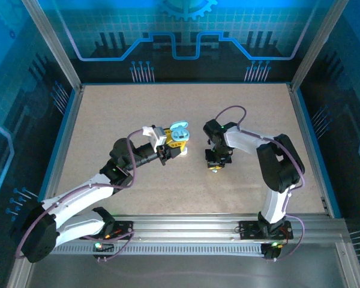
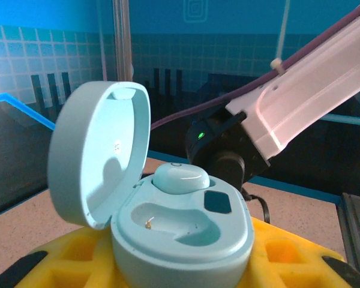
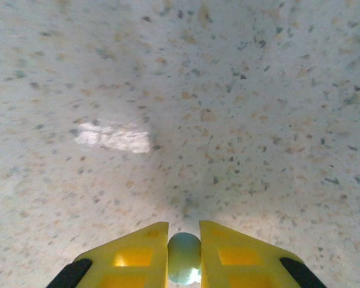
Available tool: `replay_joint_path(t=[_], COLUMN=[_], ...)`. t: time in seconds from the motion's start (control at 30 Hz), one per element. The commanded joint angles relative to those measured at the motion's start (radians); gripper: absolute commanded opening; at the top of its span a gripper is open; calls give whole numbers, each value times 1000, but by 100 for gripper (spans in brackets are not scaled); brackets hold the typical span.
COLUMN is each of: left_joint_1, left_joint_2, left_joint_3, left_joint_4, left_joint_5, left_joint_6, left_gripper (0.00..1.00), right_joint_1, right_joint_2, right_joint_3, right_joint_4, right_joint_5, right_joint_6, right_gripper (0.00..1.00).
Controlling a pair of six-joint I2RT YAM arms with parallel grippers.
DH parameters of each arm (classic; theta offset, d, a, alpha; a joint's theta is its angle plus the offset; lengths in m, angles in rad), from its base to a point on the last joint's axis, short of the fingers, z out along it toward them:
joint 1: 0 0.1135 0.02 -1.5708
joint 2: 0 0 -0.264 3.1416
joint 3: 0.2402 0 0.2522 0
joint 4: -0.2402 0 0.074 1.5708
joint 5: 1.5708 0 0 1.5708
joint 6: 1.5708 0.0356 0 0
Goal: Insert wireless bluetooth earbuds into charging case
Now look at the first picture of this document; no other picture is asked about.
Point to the aluminium frame post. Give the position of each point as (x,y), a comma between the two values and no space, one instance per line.
(52,45)
(319,45)

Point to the grey metal front plate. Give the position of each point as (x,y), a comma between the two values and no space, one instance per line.
(183,273)

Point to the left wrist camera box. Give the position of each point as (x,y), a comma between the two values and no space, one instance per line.
(157,135)

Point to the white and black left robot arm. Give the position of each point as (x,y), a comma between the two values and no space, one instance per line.
(78,195)

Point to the white earbud charging case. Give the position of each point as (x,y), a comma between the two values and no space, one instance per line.
(184,151)

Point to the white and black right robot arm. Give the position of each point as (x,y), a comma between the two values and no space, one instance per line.
(276,165)

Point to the aluminium side frame rail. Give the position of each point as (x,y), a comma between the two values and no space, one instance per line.
(309,144)
(64,144)

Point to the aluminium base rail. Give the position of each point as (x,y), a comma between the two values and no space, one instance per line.
(183,225)

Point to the blue earbud charging case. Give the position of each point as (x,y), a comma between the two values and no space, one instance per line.
(180,135)

